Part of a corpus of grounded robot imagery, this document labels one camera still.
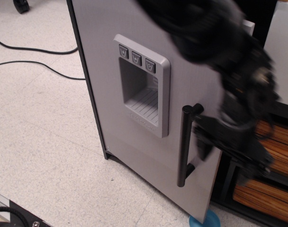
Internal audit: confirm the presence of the dark fridge cabinet frame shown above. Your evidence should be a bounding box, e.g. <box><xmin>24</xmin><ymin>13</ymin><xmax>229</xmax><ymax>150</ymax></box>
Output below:
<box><xmin>66</xmin><ymin>0</ymin><xmax>116</xmax><ymax>160</ymax></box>

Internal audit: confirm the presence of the black floor cable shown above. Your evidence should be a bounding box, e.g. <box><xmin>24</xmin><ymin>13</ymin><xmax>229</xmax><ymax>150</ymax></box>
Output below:
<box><xmin>0</xmin><ymin>37</ymin><xmax>79</xmax><ymax>55</ymax></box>
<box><xmin>0</xmin><ymin>61</ymin><xmax>86</xmax><ymax>80</ymax></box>

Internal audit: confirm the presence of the lower black floor cable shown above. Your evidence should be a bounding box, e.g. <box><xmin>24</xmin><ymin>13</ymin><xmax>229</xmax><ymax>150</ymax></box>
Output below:
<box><xmin>0</xmin><ymin>61</ymin><xmax>86</xmax><ymax>80</ymax></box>

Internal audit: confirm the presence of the white countertop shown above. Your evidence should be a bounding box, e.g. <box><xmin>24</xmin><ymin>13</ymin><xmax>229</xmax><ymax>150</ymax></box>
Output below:
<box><xmin>264</xmin><ymin>0</ymin><xmax>288</xmax><ymax>105</ymax></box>

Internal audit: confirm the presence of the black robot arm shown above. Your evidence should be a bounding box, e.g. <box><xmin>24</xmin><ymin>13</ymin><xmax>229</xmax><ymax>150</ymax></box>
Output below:
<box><xmin>138</xmin><ymin>0</ymin><xmax>278</xmax><ymax>187</ymax></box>

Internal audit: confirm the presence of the grey ice water dispenser panel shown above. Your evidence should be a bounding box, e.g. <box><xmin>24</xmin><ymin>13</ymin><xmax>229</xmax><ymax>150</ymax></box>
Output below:
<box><xmin>113</xmin><ymin>34</ymin><xmax>171</xmax><ymax>138</ymax></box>

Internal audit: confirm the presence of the blue plastic bowl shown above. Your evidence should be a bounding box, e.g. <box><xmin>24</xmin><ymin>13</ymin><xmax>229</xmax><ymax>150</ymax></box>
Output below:
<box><xmin>189</xmin><ymin>210</ymin><xmax>221</xmax><ymax>227</ymax></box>

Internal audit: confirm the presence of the upper black floor cable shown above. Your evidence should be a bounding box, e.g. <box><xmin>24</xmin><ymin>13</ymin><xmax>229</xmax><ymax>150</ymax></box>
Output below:
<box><xmin>0</xmin><ymin>37</ymin><xmax>79</xmax><ymax>55</ymax></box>

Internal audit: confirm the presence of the lower striped orange storage bin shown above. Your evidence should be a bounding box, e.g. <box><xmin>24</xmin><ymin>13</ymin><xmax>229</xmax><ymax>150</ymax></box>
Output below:
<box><xmin>233</xmin><ymin>180</ymin><xmax>288</xmax><ymax>223</ymax></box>

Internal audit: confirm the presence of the black fridge door handle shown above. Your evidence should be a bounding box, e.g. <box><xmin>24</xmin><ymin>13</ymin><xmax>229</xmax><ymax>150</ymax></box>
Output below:
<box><xmin>177</xmin><ymin>103</ymin><xmax>204</xmax><ymax>187</ymax></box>

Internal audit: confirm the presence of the black caster wheel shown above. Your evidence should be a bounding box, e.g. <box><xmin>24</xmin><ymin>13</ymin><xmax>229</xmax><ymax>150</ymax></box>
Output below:
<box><xmin>13</xmin><ymin>0</ymin><xmax>30</xmax><ymax>14</ymax></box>

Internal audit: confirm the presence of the upper striped orange storage bin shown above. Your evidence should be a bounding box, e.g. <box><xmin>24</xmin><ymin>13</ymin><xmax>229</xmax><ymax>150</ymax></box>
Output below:
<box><xmin>261</xmin><ymin>125</ymin><xmax>288</xmax><ymax>177</ymax></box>

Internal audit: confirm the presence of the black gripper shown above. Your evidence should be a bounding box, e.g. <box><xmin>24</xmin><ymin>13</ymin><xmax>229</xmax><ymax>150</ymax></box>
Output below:
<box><xmin>194</xmin><ymin>35</ymin><xmax>278</xmax><ymax>180</ymax></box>

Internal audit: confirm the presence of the striped orange storage bin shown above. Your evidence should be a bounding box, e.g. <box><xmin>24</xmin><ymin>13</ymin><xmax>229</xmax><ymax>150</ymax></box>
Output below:
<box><xmin>261</xmin><ymin>125</ymin><xmax>288</xmax><ymax>177</ymax></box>
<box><xmin>233</xmin><ymin>180</ymin><xmax>288</xmax><ymax>223</ymax></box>

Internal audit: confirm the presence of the grey toy fridge door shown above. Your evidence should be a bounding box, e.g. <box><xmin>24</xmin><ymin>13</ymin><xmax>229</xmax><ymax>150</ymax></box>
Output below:
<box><xmin>68</xmin><ymin>0</ymin><xmax>224</xmax><ymax>222</ymax></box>

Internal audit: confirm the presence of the dark shelf unit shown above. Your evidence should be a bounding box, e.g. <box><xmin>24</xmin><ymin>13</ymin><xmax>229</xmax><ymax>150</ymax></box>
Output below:
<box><xmin>212</xmin><ymin>103</ymin><xmax>288</xmax><ymax>227</ymax></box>

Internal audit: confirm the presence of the aluminium rail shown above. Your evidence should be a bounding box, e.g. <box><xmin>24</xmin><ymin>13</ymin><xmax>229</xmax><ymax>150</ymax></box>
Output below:
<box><xmin>0</xmin><ymin>194</ymin><xmax>10</xmax><ymax>222</ymax></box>

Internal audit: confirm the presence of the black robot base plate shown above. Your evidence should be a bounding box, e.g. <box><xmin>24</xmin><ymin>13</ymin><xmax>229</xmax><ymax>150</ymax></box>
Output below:
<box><xmin>0</xmin><ymin>201</ymin><xmax>52</xmax><ymax>227</ymax></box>

